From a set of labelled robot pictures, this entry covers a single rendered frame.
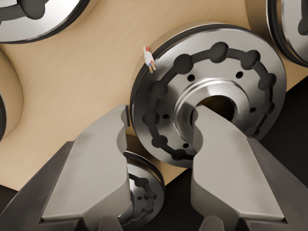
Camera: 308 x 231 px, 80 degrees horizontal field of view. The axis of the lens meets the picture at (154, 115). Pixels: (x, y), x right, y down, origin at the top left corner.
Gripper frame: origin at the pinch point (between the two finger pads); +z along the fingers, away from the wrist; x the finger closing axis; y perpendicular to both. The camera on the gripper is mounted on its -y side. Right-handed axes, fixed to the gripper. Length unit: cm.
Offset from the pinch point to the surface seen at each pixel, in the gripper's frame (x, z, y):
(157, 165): -0.2, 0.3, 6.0
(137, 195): -2.0, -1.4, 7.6
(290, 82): 10.8, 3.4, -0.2
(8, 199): -14.3, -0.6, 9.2
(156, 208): -0.4, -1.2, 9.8
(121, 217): -3.5, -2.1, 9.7
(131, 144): -2.3, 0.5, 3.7
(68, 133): -7.6, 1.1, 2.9
